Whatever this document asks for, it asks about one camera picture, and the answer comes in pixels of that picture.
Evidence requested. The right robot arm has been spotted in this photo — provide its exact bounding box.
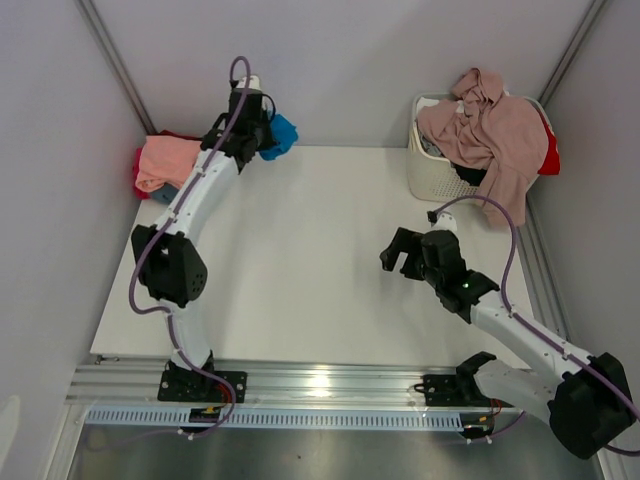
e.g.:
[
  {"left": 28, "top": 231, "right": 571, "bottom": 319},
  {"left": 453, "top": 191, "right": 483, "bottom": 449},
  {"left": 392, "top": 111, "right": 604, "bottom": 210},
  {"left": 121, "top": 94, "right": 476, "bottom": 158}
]
[{"left": 380, "top": 228, "right": 639, "bottom": 459}]

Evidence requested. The aluminium mounting rail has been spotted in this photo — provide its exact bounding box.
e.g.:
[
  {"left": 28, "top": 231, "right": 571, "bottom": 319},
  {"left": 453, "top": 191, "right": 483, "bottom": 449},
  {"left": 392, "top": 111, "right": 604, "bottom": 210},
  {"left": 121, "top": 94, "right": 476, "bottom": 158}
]
[{"left": 65, "top": 357, "right": 455, "bottom": 411}]

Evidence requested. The dusty pink shirt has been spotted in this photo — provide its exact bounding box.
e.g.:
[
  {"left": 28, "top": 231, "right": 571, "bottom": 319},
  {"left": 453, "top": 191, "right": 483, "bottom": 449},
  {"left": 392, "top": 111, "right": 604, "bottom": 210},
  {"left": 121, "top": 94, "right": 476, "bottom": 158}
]
[{"left": 416, "top": 68, "right": 550, "bottom": 227}]

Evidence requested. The white laundry basket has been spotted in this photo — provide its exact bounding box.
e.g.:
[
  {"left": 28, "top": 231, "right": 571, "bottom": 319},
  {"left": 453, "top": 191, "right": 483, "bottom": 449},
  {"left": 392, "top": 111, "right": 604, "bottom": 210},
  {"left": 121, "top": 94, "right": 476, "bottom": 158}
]
[{"left": 407, "top": 92, "right": 551, "bottom": 203}]

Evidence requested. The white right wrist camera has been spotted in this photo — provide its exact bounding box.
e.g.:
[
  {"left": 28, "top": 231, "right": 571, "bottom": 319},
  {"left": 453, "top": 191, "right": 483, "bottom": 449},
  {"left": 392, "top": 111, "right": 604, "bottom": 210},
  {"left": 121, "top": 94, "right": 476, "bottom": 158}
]
[{"left": 427, "top": 211, "right": 457, "bottom": 233}]

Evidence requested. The grey garment in basket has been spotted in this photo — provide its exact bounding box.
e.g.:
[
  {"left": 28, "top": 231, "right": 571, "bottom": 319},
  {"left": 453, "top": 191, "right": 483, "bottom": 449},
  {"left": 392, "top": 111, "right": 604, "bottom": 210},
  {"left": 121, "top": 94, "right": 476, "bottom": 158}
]
[{"left": 419, "top": 134, "right": 443, "bottom": 157}]

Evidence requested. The white slotted cable duct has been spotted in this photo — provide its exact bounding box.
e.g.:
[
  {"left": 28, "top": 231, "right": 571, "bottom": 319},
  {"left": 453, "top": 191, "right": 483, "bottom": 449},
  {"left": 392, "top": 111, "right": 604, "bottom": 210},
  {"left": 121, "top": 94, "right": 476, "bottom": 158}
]
[{"left": 85, "top": 406, "right": 463, "bottom": 432}]

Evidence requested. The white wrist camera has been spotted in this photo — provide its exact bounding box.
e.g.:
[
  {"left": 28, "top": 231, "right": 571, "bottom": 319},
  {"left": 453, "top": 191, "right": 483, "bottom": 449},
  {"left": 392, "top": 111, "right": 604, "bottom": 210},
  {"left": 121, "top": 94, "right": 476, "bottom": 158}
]
[
  {"left": 230, "top": 75, "right": 263, "bottom": 95},
  {"left": 427, "top": 211, "right": 457, "bottom": 233}
]

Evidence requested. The grey blue folded shirt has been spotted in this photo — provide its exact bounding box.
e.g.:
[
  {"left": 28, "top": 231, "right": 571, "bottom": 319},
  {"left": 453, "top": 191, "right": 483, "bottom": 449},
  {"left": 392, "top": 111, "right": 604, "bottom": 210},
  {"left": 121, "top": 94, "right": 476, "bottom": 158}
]
[{"left": 149, "top": 183, "right": 179, "bottom": 205}]

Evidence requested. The left corner metal profile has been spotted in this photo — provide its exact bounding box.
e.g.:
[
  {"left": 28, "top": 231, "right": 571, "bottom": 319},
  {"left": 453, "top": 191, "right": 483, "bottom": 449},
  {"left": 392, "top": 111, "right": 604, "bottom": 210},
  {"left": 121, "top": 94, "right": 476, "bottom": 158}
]
[{"left": 74, "top": 0, "right": 157, "bottom": 135}]

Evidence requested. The corner metal profile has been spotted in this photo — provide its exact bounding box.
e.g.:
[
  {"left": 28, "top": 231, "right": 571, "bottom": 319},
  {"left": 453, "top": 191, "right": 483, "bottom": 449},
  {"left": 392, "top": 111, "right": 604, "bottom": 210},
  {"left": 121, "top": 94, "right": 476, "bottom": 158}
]
[
  {"left": 74, "top": 0, "right": 157, "bottom": 135},
  {"left": 538, "top": 0, "right": 611, "bottom": 107}
]

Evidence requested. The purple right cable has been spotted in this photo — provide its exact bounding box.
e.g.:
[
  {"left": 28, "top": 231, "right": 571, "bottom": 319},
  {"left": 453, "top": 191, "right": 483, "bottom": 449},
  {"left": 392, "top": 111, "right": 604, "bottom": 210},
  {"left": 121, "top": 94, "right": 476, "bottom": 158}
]
[{"left": 434, "top": 194, "right": 640, "bottom": 457}]

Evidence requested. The red shirt in basket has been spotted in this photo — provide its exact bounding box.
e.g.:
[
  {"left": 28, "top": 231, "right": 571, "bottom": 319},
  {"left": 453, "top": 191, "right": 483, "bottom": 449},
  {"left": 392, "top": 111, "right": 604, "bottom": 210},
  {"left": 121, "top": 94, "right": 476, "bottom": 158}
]
[{"left": 538, "top": 122, "right": 561, "bottom": 176}]

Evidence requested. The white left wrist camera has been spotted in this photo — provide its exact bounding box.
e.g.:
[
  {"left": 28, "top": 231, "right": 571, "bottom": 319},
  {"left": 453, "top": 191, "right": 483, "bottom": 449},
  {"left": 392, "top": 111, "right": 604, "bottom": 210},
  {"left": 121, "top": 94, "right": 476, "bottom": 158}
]
[{"left": 230, "top": 75, "right": 263, "bottom": 95}]

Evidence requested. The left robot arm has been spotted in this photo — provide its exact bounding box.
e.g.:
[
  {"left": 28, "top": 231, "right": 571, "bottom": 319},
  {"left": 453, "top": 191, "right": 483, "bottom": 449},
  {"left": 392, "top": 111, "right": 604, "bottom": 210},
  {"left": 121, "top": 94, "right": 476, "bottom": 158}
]
[{"left": 128, "top": 75, "right": 275, "bottom": 404}]

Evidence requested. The blue t shirt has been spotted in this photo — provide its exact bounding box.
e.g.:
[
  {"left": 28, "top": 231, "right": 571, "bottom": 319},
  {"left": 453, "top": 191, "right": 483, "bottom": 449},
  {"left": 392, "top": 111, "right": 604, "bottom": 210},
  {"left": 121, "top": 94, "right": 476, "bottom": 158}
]
[{"left": 259, "top": 114, "right": 299, "bottom": 161}]

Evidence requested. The right corner metal profile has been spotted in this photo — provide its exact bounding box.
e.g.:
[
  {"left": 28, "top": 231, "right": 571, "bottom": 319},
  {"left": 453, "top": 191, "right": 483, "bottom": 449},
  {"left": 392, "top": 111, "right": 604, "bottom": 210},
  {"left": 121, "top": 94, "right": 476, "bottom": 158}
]
[{"left": 538, "top": 0, "right": 611, "bottom": 107}]

